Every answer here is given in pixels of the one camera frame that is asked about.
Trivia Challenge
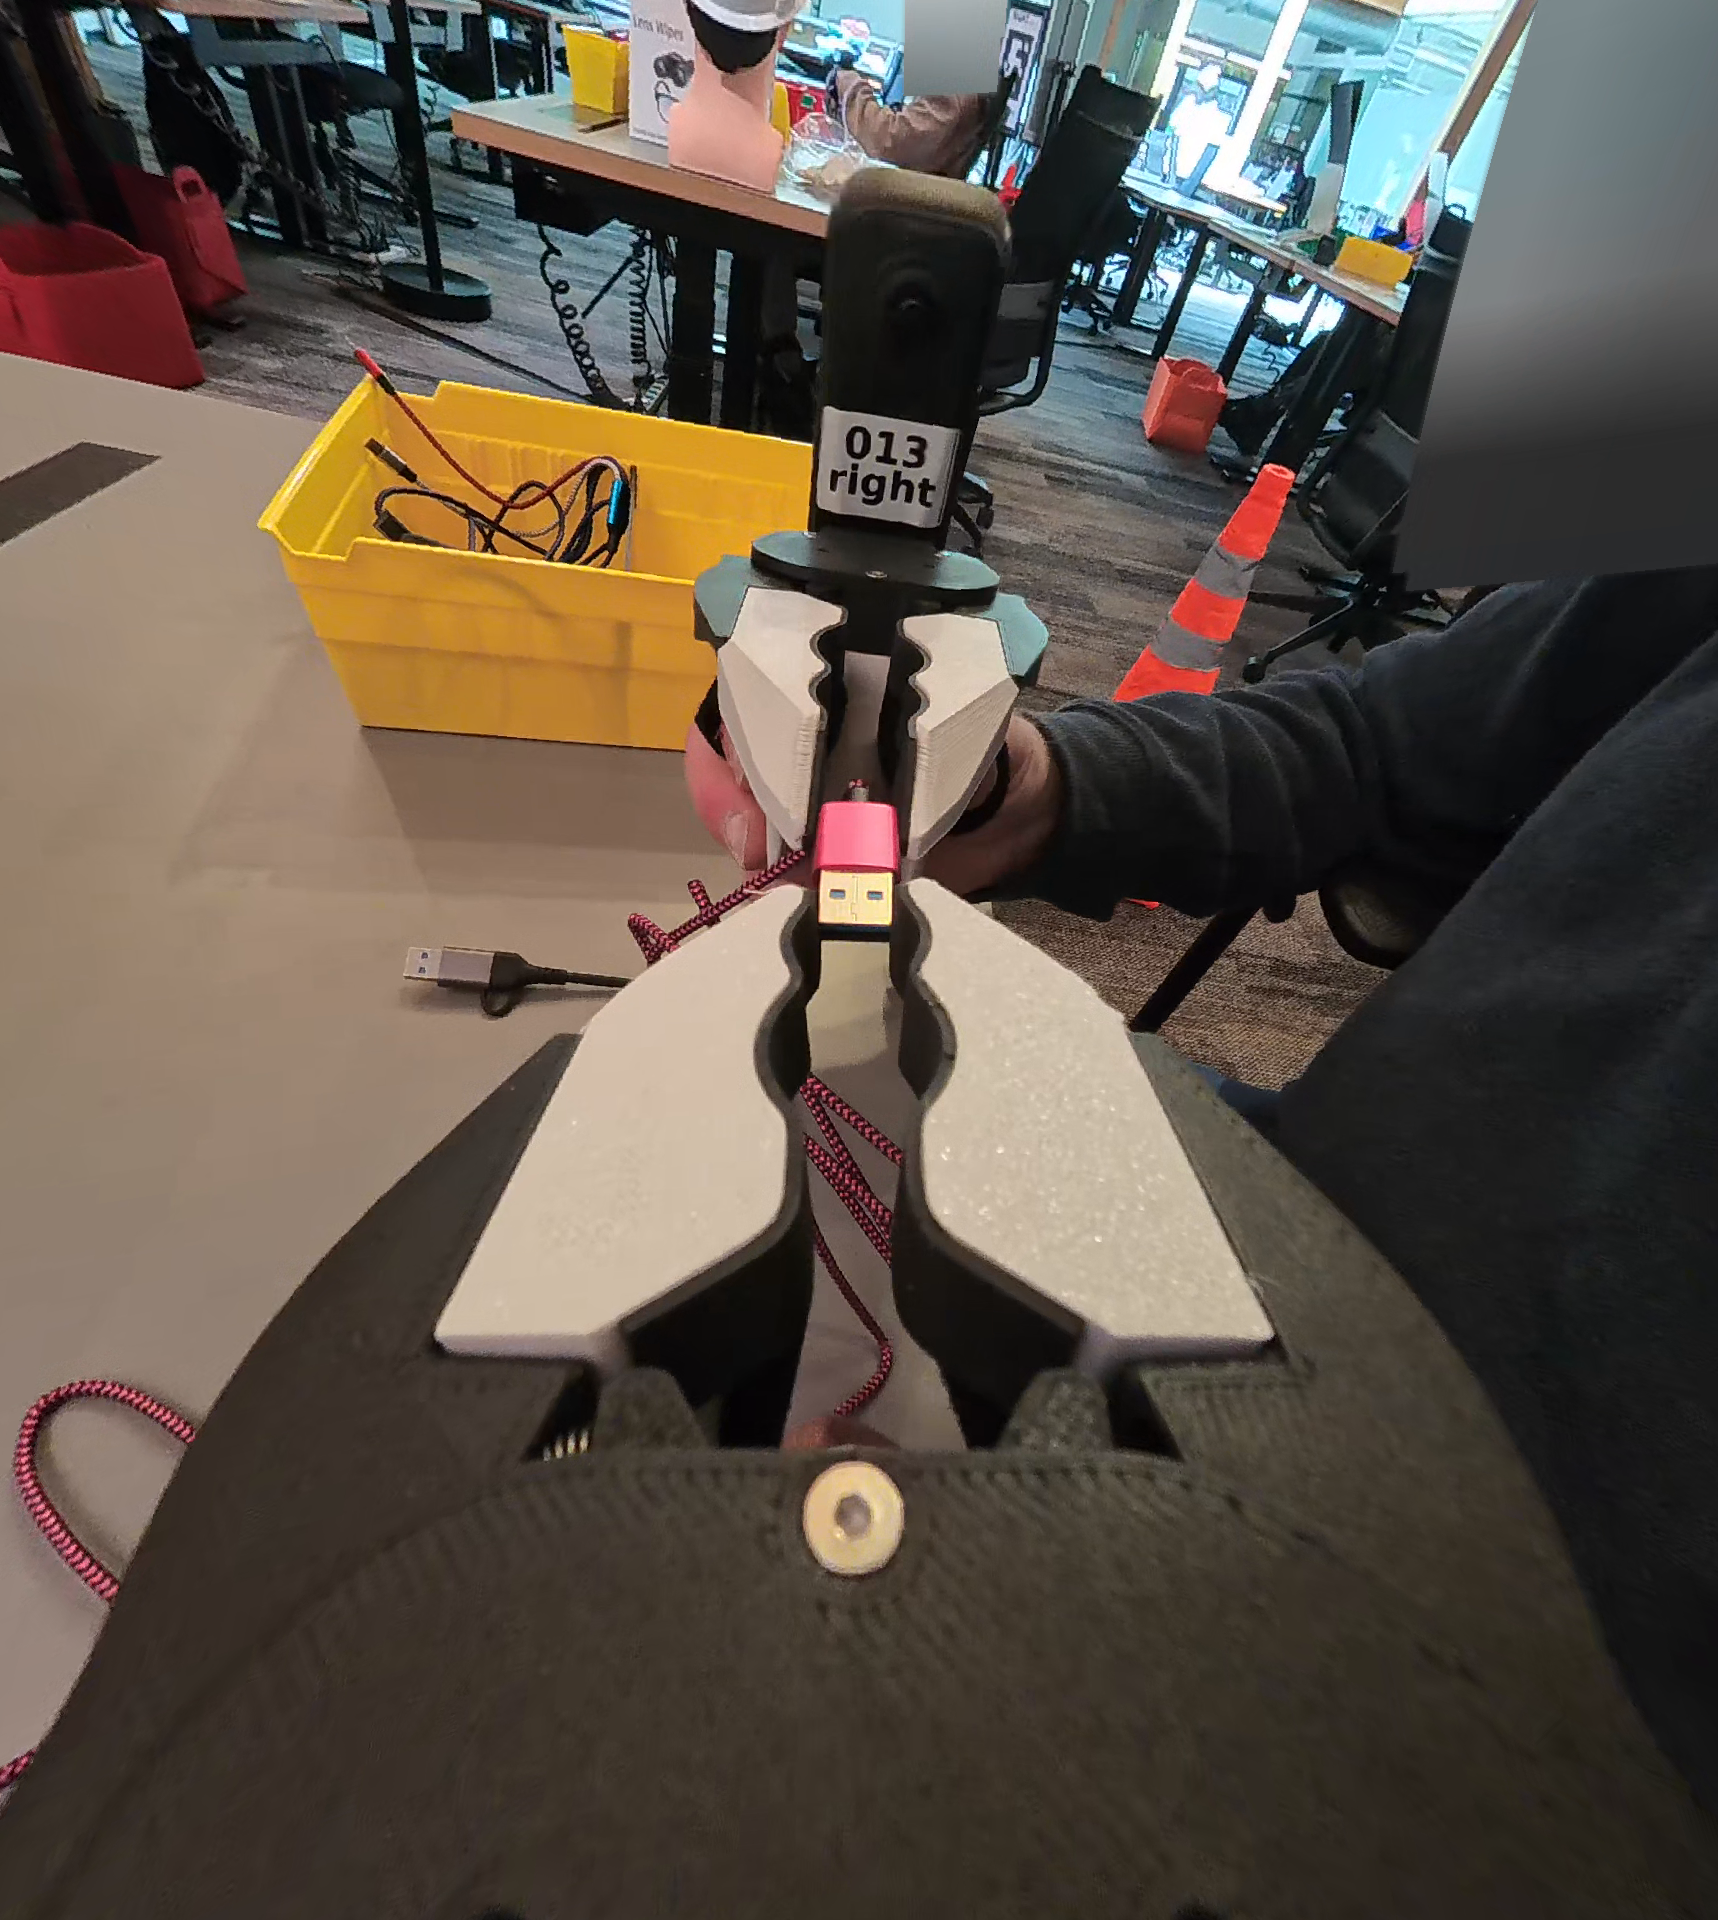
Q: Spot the pink mannequin head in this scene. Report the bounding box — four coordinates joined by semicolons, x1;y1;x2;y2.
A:
667;0;790;190

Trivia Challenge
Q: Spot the orange tote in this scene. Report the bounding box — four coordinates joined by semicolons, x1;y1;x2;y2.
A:
1145;356;1233;453

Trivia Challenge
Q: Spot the wooden work table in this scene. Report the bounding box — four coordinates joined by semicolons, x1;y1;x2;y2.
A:
451;93;838;427

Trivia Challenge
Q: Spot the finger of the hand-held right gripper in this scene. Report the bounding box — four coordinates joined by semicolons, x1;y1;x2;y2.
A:
717;588;855;868
892;613;1026;868

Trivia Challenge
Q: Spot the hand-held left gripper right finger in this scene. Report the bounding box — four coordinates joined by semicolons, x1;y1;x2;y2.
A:
889;876;1283;1451

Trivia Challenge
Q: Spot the orange traffic cone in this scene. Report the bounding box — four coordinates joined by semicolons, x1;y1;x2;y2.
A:
1111;464;1300;709

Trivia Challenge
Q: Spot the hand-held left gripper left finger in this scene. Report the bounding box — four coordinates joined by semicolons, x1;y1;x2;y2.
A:
431;885;838;1451

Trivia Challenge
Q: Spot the red tote bin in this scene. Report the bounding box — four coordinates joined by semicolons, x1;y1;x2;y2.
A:
0;225;206;390
108;165;250;314

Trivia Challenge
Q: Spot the long office desk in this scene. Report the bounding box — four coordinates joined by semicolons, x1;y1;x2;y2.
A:
1120;165;1417;324

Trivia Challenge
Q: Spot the white product box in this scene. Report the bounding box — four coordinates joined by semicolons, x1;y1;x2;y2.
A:
629;18;719;151

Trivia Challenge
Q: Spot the pink braided usb cable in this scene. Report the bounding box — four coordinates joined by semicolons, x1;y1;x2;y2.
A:
0;799;905;1855

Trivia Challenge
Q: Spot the black metal leg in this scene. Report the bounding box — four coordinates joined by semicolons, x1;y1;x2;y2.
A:
1129;896;1271;1039

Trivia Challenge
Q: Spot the person's right hand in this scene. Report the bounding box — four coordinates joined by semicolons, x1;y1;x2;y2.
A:
682;704;1074;903

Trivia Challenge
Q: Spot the person's right forearm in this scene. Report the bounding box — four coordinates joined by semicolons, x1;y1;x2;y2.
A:
1038;554;1718;924

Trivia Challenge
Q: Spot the black coiled cable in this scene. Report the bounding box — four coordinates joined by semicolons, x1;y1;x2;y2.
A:
540;225;625;410

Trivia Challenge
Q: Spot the black usb cable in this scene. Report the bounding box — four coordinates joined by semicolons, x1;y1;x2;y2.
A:
366;438;562;560

